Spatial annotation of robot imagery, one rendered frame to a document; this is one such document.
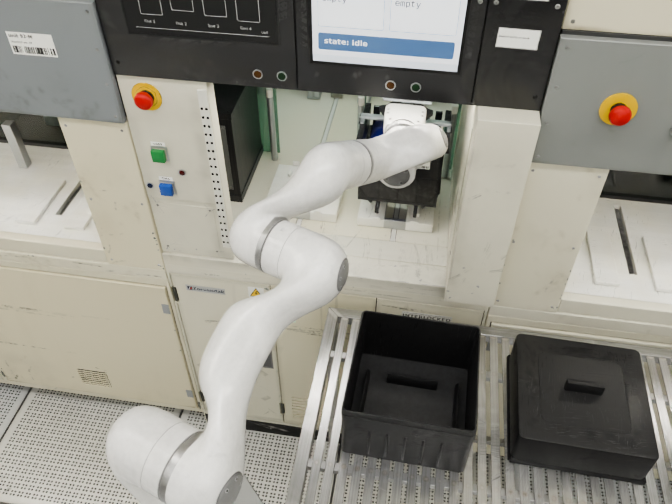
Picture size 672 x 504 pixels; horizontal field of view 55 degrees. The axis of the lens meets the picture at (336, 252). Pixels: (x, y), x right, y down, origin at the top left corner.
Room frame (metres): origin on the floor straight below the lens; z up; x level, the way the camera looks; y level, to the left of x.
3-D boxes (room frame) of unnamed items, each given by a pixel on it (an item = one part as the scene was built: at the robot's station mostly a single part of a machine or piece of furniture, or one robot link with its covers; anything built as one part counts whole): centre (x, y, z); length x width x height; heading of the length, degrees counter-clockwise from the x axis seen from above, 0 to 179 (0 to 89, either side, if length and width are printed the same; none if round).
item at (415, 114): (1.32, -0.16, 1.22); 0.11 x 0.10 x 0.07; 171
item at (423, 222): (1.43, -0.18, 0.89); 0.22 x 0.21 x 0.04; 171
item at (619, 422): (0.80, -0.55, 0.83); 0.29 x 0.29 x 0.13; 80
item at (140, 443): (0.51, 0.28, 1.07); 0.19 x 0.12 x 0.24; 60
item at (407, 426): (0.82, -0.17, 0.85); 0.28 x 0.28 x 0.17; 79
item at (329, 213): (1.47, 0.09, 0.89); 0.22 x 0.21 x 0.04; 171
